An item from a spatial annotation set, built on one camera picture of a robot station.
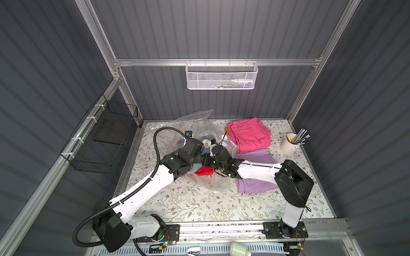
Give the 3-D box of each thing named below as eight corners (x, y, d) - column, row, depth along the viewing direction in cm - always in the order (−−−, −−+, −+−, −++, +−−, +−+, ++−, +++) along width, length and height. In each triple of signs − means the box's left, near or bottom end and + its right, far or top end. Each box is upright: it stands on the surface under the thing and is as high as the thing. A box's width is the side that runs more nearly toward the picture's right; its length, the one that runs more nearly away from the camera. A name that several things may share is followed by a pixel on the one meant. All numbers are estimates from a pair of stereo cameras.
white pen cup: (281, 156, 103) (288, 146, 94) (277, 143, 109) (283, 133, 100) (293, 156, 103) (301, 146, 94) (288, 143, 109) (295, 133, 100)
